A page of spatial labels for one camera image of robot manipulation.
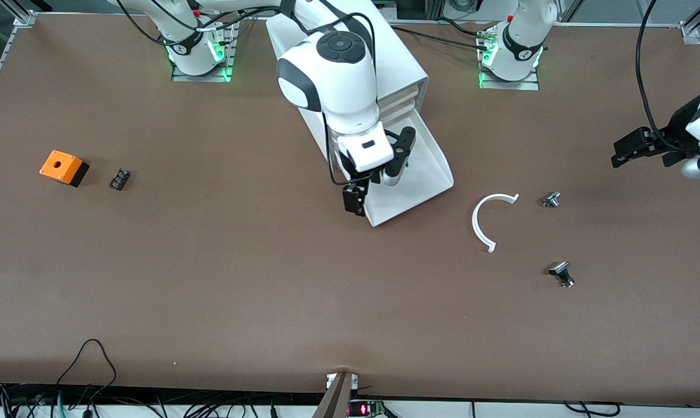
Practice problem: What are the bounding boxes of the small device red light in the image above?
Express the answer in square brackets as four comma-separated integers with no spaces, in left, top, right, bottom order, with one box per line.
[348,399,387,417]

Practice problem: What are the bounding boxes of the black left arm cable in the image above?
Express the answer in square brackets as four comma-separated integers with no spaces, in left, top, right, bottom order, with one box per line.
[636,0,687,153]

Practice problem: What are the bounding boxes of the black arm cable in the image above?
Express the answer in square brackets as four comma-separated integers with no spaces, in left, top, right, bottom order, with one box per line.
[115,0,380,188]
[636,0,687,153]

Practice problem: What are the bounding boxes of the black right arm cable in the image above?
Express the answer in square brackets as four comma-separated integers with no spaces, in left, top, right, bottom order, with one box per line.
[115,0,380,188]

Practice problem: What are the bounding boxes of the white C-shaped plastic ring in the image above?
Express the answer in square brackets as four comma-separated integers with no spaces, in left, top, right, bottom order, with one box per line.
[472,193,520,254]

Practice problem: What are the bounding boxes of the aluminium frame profile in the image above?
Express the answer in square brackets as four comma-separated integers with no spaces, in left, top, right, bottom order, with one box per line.
[0,0,37,120]

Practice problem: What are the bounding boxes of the white drawer cabinet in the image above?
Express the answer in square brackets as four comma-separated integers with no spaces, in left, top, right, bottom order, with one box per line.
[266,13,430,173]

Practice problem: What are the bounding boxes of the white plastic drawer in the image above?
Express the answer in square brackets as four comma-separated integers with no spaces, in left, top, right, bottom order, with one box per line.
[378,84,421,114]
[362,109,455,227]
[380,98,421,124]

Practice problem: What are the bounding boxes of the orange button enclosure box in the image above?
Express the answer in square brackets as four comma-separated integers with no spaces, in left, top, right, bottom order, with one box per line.
[39,150,89,188]

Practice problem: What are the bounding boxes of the black cable behind cabinet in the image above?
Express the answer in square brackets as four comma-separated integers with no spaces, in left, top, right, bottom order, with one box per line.
[392,26,490,50]

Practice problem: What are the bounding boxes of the brown camera mount post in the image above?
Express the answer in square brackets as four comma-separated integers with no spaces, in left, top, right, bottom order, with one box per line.
[312,372,359,418]

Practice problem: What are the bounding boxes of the black silver metal bolt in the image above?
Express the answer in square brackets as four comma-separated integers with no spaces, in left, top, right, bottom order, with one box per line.
[548,261,575,289]

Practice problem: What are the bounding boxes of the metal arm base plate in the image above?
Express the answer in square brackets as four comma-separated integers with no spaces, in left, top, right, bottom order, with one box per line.
[479,29,541,91]
[171,20,237,83]

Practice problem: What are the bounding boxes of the black looped cable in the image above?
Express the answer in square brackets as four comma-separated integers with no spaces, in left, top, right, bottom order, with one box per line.
[57,339,117,401]

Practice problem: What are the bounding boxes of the aluminium frame corner bracket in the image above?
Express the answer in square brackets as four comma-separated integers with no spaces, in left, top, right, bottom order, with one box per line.
[678,0,700,46]

